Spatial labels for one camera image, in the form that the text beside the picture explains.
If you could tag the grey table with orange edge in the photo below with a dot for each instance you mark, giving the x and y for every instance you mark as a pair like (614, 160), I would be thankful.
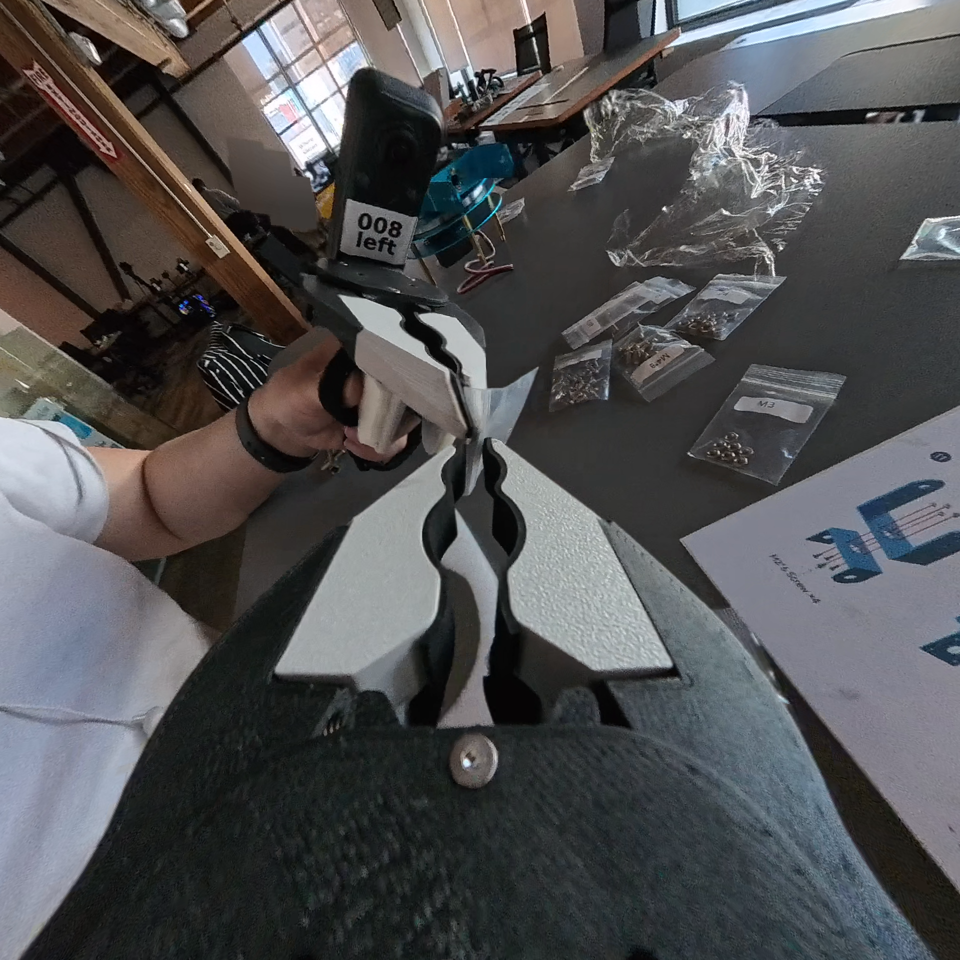
(577, 82)

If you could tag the small clear plastic bag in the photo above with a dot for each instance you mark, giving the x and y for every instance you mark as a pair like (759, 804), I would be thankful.
(510, 211)
(592, 174)

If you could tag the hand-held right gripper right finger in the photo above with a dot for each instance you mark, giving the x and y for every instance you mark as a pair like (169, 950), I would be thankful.
(585, 600)

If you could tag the robot assembly instruction sheet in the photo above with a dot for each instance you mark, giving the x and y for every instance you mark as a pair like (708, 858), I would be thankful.
(862, 675)

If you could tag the blue metal toy robot arm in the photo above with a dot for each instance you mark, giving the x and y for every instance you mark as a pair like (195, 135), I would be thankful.
(480, 169)

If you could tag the black wrist band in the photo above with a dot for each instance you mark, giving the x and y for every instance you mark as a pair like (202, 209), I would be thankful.
(259, 446)

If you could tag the black white striped cloth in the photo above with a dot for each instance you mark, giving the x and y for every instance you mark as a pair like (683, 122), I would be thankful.
(232, 360)

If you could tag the clear plastic parts bag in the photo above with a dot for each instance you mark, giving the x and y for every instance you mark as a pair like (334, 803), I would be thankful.
(622, 311)
(937, 238)
(577, 379)

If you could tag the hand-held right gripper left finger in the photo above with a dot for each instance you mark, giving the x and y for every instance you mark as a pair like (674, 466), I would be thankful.
(360, 600)

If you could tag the black mesh chair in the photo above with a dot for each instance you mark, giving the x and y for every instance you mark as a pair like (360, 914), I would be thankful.
(626, 22)
(531, 37)

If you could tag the crumpled clear plastic bag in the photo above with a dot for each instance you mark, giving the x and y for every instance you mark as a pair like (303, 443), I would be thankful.
(720, 187)

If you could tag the person's left hand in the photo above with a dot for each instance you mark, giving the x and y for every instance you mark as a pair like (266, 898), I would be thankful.
(292, 405)

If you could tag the blue white labelled box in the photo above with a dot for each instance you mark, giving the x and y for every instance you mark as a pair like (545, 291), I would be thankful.
(60, 420)

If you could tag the clear bag of round nuts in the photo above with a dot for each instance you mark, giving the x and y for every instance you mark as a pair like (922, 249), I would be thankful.
(765, 427)

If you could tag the red white sign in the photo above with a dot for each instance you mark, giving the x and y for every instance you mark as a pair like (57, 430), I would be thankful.
(71, 112)

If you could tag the clear bag with few screws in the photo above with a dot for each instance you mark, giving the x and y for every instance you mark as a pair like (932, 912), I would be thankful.
(510, 401)

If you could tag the wooden beam with red sign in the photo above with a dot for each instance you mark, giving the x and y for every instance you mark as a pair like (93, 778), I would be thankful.
(150, 187)

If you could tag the multi-pane window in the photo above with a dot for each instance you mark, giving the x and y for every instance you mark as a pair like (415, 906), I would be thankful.
(315, 82)

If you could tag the person's left forearm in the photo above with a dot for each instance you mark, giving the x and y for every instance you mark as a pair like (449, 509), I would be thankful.
(187, 487)

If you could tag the cluttered office table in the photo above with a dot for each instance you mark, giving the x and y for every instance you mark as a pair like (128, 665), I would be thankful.
(495, 97)

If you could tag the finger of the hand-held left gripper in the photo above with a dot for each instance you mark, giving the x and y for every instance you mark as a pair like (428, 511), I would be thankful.
(397, 367)
(457, 341)

